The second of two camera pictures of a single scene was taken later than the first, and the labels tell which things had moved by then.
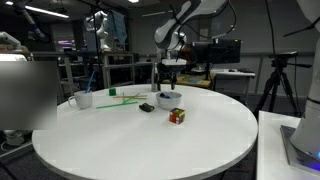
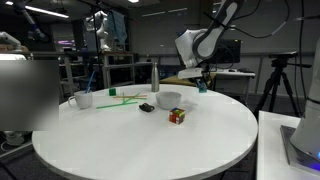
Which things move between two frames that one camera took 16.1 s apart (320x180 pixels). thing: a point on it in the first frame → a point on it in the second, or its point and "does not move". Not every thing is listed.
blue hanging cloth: (118, 26) does not move
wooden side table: (198, 80) does not move
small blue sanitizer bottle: (164, 96) → (202, 88)
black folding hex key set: (146, 107) does not move
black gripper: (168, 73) → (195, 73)
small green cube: (112, 92) does not move
